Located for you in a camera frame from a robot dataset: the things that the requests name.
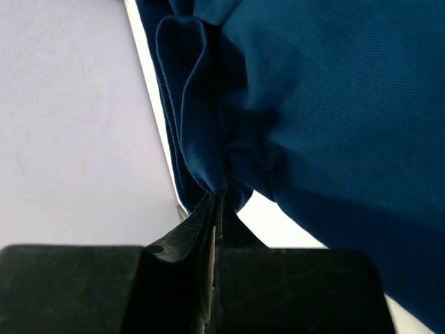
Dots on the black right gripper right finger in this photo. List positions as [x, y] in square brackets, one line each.
[291, 290]

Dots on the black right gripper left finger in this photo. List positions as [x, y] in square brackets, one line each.
[164, 287]

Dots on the dark blue t shirt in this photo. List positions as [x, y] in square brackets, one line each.
[332, 109]

